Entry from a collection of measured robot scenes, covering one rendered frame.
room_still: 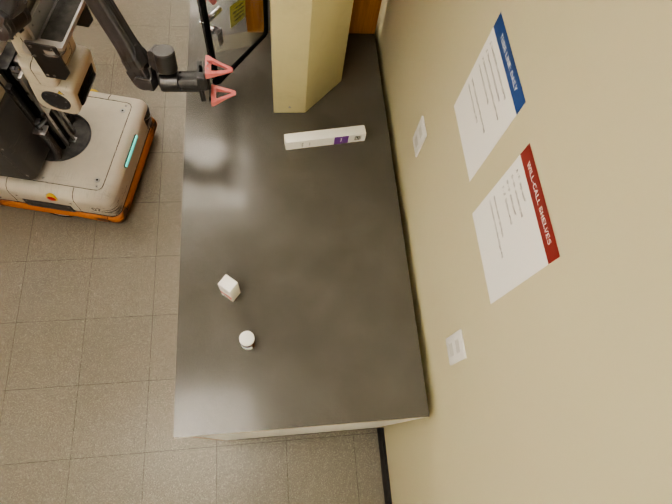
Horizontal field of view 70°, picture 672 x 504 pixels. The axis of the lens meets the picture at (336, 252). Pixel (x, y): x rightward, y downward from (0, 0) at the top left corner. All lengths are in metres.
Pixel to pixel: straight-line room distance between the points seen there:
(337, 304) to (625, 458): 0.91
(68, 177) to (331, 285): 1.51
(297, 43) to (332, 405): 1.04
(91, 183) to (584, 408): 2.21
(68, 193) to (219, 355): 1.36
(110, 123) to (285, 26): 1.40
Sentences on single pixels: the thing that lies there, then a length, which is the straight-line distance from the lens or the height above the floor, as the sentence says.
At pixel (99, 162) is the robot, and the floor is 0.28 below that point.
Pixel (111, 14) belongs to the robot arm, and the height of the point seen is 1.37.
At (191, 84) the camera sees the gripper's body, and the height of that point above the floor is 1.22.
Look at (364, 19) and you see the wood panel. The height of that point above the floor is 1.01.
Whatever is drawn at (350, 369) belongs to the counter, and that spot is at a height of 0.94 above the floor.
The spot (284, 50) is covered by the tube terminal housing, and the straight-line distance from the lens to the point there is 1.56.
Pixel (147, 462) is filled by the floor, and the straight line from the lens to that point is 2.42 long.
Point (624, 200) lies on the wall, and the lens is 0.72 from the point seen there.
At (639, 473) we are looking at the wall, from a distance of 0.77.
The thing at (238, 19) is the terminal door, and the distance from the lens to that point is 1.74.
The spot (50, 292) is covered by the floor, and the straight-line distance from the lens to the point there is 2.69.
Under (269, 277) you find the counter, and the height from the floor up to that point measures 0.94.
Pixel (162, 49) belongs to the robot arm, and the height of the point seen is 1.29.
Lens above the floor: 2.34
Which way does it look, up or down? 67 degrees down
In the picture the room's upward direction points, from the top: 15 degrees clockwise
